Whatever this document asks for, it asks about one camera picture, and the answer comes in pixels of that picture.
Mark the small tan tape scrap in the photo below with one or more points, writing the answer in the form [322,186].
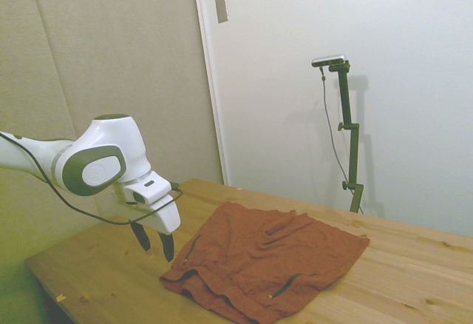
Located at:
[60,297]

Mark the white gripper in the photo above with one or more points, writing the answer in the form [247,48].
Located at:
[166,217]

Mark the white door frame trim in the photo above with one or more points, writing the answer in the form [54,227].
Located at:
[212,91]

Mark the rust orange shorts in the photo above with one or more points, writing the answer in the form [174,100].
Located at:
[266,261]

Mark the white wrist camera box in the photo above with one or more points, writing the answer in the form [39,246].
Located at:
[149,189]

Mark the grey wall switch plate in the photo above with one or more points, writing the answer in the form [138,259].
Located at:
[221,9]

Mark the silver exterior camera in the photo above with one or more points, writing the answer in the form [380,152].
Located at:
[329,60]

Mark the dark green camera stand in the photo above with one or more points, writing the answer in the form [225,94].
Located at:
[351,142]

